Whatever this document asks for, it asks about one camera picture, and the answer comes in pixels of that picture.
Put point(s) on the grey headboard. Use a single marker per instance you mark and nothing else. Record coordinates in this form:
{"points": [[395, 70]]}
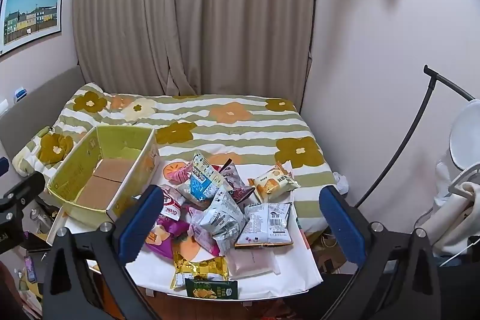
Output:
{"points": [[37, 95]]}

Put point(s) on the yellow-green cardboard box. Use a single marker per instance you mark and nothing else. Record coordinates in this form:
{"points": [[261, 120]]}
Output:
{"points": [[75, 173]]}

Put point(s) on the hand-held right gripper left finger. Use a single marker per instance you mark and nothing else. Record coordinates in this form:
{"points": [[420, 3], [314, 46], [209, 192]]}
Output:
{"points": [[138, 226]]}

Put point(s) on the white round lamp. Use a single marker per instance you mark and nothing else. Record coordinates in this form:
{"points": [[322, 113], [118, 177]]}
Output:
{"points": [[467, 136]]}

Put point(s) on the gold snack packet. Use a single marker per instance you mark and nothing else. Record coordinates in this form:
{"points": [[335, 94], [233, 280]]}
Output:
{"points": [[198, 267]]}

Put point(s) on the silver grey snack packet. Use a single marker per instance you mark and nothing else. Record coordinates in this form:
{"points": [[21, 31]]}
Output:
{"points": [[221, 218]]}

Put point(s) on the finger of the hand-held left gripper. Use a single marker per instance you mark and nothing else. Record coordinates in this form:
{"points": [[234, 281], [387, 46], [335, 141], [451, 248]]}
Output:
{"points": [[3, 165], [24, 188]]}

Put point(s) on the purple snack packet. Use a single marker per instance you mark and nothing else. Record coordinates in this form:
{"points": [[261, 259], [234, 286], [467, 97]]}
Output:
{"points": [[168, 230]]}

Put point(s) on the small blue white box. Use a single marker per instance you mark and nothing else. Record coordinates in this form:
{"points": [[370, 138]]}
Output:
{"points": [[20, 94]]}

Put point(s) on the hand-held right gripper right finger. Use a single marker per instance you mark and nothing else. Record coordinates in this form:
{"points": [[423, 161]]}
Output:
{"points": [[343, 226]]}

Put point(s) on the orange bread packet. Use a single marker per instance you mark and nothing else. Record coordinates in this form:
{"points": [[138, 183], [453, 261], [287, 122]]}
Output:
{"points": [[272, 185]]}

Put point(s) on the pale pink translucent packet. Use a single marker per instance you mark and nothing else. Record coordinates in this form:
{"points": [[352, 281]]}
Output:
{"points": [[251, 262]]}

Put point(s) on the crumpled white tissue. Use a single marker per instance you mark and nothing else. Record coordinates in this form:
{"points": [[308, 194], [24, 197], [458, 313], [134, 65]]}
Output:
{"points": [[342, 182]]}

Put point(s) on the blue white snack packet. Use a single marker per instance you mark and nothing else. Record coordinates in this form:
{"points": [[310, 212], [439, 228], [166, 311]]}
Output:
{"points": [[198, 185]]}

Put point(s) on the floral striped blanket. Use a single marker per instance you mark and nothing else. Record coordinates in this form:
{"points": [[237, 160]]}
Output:
{"points": [[232, 132]]}

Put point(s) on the beige pleated curtain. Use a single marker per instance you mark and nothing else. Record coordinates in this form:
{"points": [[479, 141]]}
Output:
{"points": [[187, 5]]}

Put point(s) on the white wall switch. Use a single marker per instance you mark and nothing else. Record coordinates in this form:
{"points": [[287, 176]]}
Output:
{"points": [[3, 107]]}

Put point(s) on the red white snack packet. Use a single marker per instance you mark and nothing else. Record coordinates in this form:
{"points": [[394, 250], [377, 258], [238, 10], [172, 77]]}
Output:
{"points": [[170, 207]]}

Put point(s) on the wall poster of coloured houses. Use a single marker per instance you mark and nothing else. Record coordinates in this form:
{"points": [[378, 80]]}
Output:
{"points": [[30, 16]]}

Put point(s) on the white black snack packet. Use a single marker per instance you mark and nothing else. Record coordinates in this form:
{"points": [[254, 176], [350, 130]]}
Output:
{"points": [[268, 226]]}

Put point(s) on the black floor lamp stand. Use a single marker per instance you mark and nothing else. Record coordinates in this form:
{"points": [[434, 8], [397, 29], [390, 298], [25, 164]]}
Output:
{"points": [[434, 75]]}

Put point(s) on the pink red snack packet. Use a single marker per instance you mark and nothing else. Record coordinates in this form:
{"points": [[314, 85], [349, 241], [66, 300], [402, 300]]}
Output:
{"points": [[180, 175]]}

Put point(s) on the white garment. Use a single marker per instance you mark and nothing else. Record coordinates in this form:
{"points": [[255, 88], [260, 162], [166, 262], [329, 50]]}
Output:
{"points": [[457, 215]]}

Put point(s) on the glass jar with metal lid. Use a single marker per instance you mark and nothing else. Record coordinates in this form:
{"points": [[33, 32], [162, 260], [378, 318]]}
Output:
{"points": [[40, 221]]}

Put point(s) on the dark green snack packet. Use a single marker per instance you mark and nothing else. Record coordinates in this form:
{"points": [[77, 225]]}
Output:
{"points": [[212, 290]]}

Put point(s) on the white tray with orange print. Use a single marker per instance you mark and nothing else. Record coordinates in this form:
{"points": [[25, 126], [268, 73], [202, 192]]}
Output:
{"points": [[300, 267]]}

